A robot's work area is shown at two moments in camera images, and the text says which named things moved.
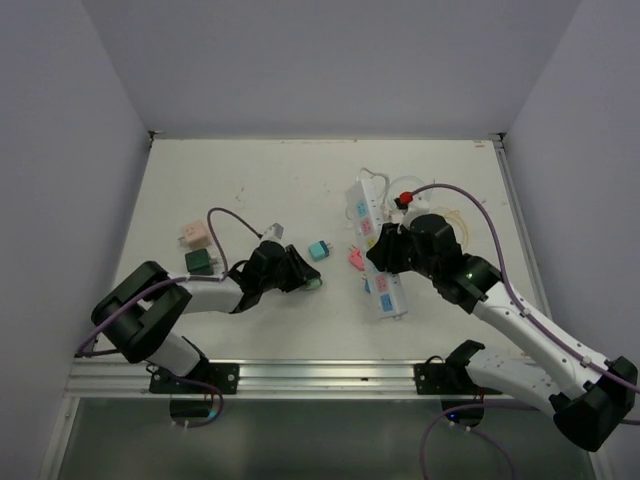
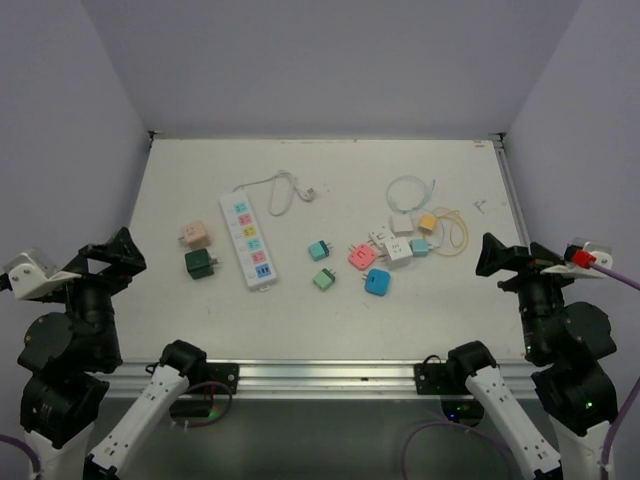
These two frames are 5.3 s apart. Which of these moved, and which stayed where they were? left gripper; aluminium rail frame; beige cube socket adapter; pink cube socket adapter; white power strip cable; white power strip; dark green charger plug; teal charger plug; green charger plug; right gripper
Moved: white power strip; white power strip cable; green charger plug; left gripper; right gripper
Stayed: beige cube socket adapter; dark green charger plug; teal charger plug; pink cube socket adapter; aluminium rail frame
